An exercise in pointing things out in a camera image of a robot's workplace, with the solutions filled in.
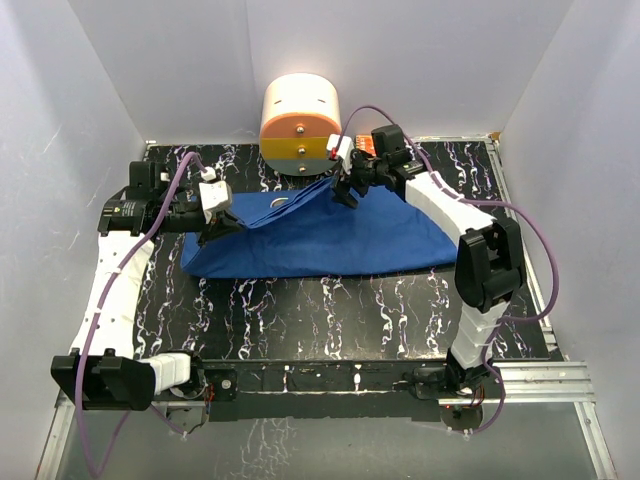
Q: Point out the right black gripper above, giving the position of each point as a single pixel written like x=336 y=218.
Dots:
x=342 y=189

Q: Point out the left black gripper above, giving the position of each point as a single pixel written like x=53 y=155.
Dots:
x=222 y=222

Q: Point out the blue surgical cloth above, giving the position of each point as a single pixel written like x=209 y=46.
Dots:
x=314 y=236

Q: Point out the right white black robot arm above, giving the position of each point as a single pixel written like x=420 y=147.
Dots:
x=489 y=265

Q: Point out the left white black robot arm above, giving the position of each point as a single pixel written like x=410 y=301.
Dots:
x=100 y=371

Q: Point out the small orange spiral notebook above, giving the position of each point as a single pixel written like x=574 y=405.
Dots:
x=365 y=143

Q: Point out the steel instrument tray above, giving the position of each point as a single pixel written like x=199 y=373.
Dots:
x=279 y=202

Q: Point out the round three-drawer storage box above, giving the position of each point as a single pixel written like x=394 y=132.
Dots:
x=300 y=112

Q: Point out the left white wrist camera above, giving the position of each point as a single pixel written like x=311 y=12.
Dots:
x=215 y=194

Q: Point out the aluminium frame rail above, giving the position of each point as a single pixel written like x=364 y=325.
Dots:
x=375 y=420

